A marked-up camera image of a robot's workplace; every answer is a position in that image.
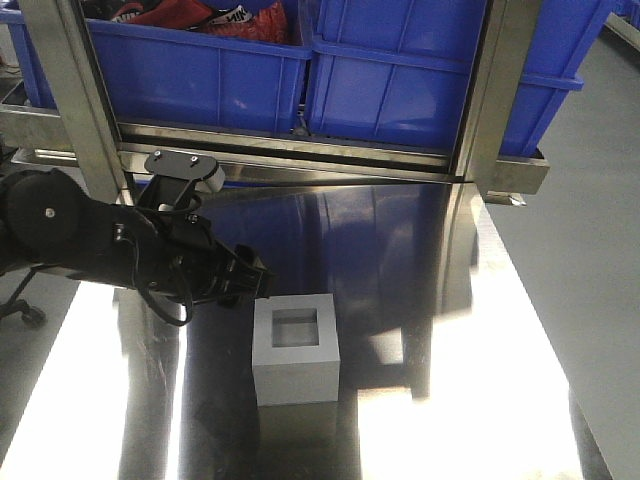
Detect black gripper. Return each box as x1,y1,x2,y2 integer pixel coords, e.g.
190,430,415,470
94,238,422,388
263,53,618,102
149,212,275,307

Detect gray hollow cube base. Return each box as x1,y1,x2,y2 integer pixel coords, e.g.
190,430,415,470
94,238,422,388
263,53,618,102
252,294,341,406

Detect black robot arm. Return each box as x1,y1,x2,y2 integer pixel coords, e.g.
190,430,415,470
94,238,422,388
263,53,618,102
1,169,273,305

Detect blue bin right of shoes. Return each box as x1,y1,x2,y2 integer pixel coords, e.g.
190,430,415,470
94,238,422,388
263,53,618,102
299,1,613,157

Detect black office chair caster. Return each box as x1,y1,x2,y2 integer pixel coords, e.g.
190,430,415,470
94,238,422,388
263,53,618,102
1,299,46,329

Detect red black sneakers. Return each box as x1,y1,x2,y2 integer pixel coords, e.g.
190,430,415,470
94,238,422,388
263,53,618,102
80,1,290,45

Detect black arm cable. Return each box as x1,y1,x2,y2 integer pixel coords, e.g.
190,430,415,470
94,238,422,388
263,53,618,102
127,234,196,327

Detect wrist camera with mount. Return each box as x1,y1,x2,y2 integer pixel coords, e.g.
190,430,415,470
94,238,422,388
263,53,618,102
136,150,225,215

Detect steel rack frame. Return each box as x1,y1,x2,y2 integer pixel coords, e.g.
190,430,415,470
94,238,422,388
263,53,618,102
1,1,549,206

